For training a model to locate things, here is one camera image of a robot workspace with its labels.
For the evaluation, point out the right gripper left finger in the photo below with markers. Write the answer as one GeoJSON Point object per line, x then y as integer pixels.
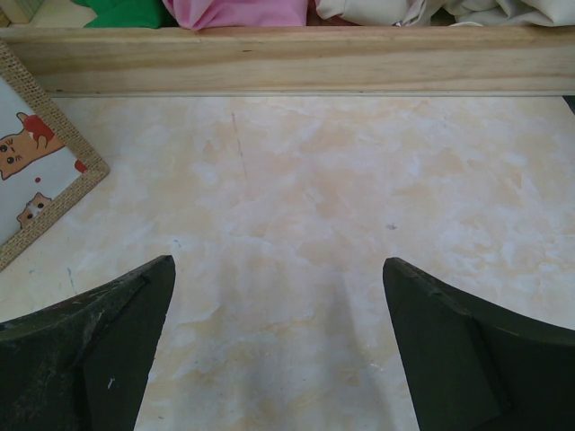
{"type": "Point", "coordinates": [83, 363]}

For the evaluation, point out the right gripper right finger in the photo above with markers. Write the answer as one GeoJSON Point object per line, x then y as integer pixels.
{"type": "Point", "coordinates": [473, 365]}

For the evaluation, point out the wooden clothes rack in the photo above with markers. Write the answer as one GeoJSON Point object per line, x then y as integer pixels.
{"type": "Point", "coordinates": [69, 58]}

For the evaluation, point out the green tank top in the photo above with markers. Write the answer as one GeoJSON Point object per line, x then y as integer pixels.
{"type": "Point", "coordinates": [150, 14]}

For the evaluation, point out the beige cloth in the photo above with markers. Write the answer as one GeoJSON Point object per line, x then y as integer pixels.
{"type": "Point", "coordinates": [553, 13]}

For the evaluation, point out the pink shirt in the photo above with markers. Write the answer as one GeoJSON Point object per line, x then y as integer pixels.
{"type": "Point", "coordinates": [198, 15]}

